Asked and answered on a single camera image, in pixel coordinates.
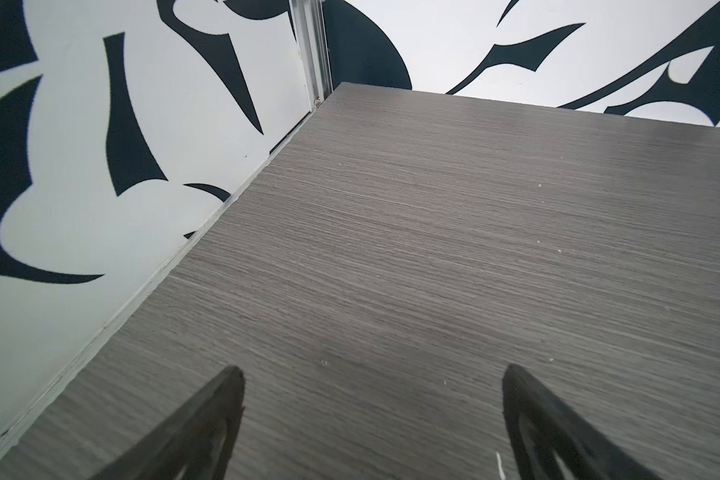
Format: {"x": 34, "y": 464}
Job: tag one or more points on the aluminium corner post left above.
{"x": 310, "y": 33}

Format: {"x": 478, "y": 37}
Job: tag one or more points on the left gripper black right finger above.
{"x": 544, "y": 431}

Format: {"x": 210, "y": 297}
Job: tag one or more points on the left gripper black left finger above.
{"x": 195, "y": 442}

